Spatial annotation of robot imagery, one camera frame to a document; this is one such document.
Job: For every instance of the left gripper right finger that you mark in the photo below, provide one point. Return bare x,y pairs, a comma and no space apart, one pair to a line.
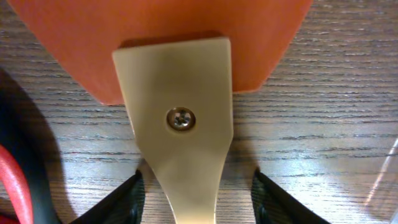
272,204

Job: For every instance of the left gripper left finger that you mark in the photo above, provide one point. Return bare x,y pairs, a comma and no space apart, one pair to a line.
124,205

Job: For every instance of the orange scraper wooden handle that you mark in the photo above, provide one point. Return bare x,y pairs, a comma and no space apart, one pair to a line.
174,65

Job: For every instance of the clear plastic container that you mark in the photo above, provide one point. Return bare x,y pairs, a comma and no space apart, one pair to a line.
381,201

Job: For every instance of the small red cutting pliers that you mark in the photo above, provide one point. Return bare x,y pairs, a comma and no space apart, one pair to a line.
17,187

